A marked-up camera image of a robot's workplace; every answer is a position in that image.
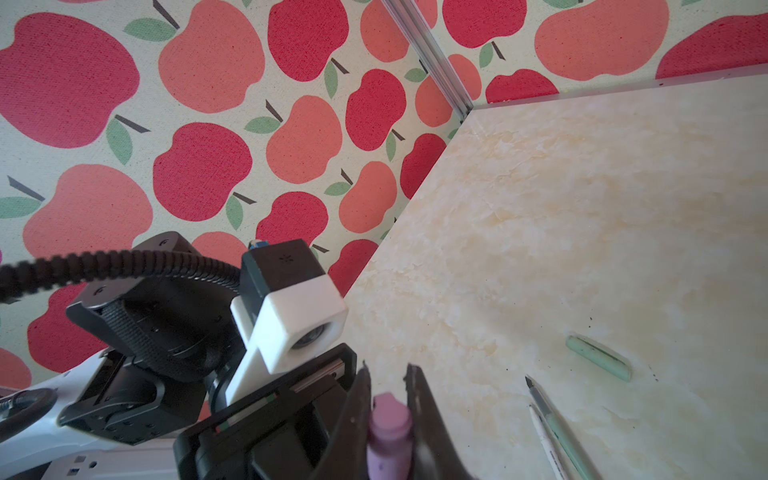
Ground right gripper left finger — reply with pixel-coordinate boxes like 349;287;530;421
311;364;372;480

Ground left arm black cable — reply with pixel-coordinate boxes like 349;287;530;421
0;248;242;304

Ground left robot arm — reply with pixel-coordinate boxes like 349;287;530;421
1;232;357;479

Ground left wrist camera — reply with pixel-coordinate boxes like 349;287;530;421
223;239;348;406

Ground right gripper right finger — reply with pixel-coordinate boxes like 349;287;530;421
404;364;474;480

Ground white yellow-tipped pen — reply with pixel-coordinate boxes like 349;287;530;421
528;404;570;480

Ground light green pen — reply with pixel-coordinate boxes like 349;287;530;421
525;375;600;480

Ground left aluminium corner post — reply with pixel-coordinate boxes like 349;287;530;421
383;0;473;122

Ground pink pen cap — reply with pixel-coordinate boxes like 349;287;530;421
367;393;413;480

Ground light green pen cap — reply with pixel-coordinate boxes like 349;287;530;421
565;335;632;382

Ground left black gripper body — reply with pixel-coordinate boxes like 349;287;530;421
173;344;359;479

